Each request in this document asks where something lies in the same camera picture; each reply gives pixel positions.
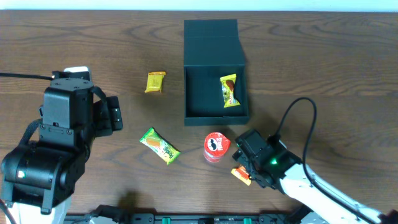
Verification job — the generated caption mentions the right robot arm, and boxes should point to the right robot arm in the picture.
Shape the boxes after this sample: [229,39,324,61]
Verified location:
[233,129,397,223]

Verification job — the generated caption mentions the dark green open box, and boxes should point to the dark green open box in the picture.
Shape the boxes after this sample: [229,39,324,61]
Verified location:
[183,19,249,126]

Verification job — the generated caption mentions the yellow chocolate bar wrapper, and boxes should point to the yellow chocolate bar wrapper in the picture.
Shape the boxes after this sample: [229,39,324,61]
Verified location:
[220,74,240,108]

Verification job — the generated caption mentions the black mounting rail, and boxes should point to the black mounting rail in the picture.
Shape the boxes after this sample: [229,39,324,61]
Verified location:
[63,205,311,224]

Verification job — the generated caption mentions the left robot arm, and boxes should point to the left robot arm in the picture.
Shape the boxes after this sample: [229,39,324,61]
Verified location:
[1,67,123,223]

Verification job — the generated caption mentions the green yellow snack packet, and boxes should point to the green yellow snack packet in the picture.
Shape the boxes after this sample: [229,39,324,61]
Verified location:
[140,128,180,165]

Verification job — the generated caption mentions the small yellow snack packet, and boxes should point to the small yellow snack packet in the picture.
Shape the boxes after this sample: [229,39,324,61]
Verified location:
[145,71,166,93]

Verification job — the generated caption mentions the yellow orange biscuit packet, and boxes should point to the yellow orange biscuit packet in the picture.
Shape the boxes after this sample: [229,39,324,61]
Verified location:
[231,165,252,186]

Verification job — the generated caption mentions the red Pringles can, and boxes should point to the red Pringles can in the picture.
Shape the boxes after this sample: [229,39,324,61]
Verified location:
[203,132,231,162]

